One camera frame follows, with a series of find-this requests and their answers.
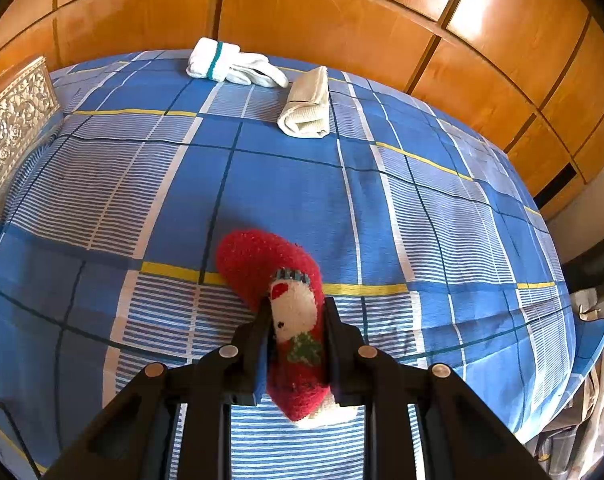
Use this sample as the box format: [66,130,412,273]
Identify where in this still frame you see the red snowman christmas sock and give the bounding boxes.
[215,230,358,429]

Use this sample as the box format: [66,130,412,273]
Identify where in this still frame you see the cream cloth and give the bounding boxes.
[277,66,330,139]

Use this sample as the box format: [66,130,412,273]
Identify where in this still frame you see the white sock with teal stripe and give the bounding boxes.
[186,37,289,88]

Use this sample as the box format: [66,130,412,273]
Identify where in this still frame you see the blue plaid bed sheet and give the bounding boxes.
[0,51,604,479]

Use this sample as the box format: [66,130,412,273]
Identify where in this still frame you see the ornate gold tissue box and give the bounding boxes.
[0,55,60,216]

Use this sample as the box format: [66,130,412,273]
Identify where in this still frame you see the wooden wardrobe panelling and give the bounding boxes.
[0,0,604,217]

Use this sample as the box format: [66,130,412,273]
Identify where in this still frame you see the black cable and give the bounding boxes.
[0,400,41,476]

